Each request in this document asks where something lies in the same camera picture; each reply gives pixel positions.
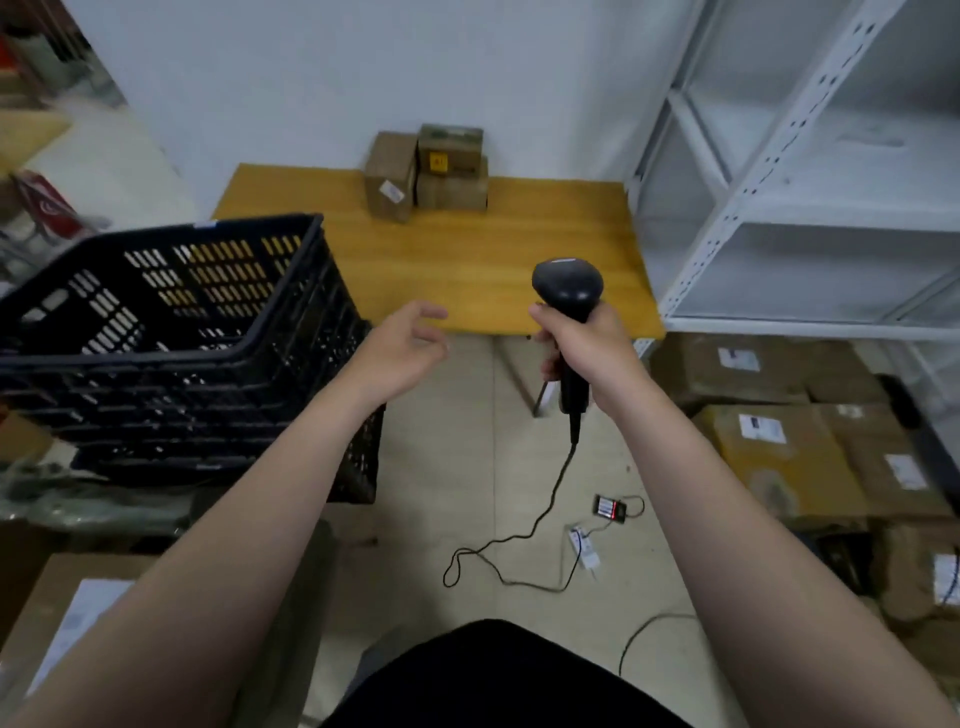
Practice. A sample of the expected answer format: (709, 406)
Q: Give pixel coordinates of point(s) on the metal table leg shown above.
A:
(541, 394)

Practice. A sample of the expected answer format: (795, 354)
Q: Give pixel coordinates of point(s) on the cardboard box with yellow label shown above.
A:
(450, 150)

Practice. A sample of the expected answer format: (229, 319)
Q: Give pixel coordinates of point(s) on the white metal shelf rack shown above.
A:
(787, 195)

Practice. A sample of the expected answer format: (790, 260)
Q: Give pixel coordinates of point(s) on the plain brown cardboard box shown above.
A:
(451, 191)

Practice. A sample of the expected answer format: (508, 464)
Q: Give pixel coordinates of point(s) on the person's left forearm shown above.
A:
(210, 555)

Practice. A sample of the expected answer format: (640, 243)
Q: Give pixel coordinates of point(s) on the person's left thumb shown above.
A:
(427, 311)

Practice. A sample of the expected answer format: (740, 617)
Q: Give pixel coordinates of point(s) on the tall brown cardboard box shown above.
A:
(390, 176)

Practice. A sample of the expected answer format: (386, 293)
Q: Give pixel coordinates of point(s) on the person's right forearm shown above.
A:
(750, 570)

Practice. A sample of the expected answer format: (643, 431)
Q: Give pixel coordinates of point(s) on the pile of brown cardboard parcels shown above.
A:
(810, 450)

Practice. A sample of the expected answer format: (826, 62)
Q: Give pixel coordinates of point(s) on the person's black clothing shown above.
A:
(495, 682)

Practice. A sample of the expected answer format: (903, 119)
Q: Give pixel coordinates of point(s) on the red printed package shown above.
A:
(46, 201)

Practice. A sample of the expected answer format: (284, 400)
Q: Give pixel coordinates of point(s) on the person's left hand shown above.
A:
(397, 349)

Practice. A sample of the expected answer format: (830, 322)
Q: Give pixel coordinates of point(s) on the clear plastic wrapped package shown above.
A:
(82, 491)

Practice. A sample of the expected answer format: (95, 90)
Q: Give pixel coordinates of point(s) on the small black device with barcode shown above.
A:
(610, 508)

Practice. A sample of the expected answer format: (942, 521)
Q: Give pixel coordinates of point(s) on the black plastic crate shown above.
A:
(187, 360)

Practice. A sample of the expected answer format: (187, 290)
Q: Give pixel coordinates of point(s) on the person's right hand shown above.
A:
(604, 352)

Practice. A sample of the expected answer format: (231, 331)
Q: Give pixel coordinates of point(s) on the person's right thumb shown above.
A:
(549, 319)

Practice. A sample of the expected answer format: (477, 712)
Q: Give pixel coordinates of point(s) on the large cardboard box white label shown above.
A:
(67, 615)

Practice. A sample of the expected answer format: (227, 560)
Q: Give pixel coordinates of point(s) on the black handheld barcode scanner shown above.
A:
(568, 289)

